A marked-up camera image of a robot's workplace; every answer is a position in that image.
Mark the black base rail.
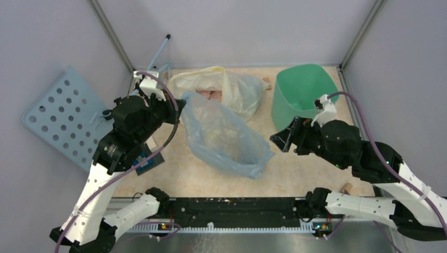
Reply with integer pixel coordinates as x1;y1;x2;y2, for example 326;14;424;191
153;197;345;231

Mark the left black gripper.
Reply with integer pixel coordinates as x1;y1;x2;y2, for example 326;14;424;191
135;88;187;144

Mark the light blue perforated board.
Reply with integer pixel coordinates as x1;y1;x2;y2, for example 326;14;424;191
22;66;113;172

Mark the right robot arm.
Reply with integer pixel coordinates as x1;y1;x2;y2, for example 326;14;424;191
270;117;446;241

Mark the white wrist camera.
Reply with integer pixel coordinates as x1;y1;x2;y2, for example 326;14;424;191
130;71;166;101
310;94;337;127

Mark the blue clamp block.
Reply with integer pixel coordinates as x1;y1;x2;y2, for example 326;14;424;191
133;144;165;176

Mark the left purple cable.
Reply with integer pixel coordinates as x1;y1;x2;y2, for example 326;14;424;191
54;71;181;253

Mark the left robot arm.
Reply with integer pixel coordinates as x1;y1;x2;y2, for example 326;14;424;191
50;95;186;252

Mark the pink bag inside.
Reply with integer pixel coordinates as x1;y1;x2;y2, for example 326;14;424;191
196;90;222;103

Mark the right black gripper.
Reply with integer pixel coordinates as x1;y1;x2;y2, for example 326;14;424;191
269;115;346;170

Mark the wooden block left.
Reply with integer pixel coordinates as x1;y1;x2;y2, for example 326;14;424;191
146;137;158;150

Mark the green plastic trash bin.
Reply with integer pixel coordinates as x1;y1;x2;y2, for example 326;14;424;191
271;64;338;131

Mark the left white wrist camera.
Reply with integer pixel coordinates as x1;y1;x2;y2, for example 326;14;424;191
130;71;166;101

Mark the light blue plastic bag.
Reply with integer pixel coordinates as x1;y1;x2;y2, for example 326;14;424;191
181;92;275;179

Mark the translucent white yellow trash bag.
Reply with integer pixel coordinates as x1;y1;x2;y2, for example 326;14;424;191
167;66;265;121

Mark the wooden block near bin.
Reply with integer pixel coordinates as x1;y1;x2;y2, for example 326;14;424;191
263;77;272;91

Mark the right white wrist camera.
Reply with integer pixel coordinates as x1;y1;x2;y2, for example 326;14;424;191
310;94;337;127

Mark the light blue tripod stand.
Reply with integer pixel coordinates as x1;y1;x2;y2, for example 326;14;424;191
124;34;171;109

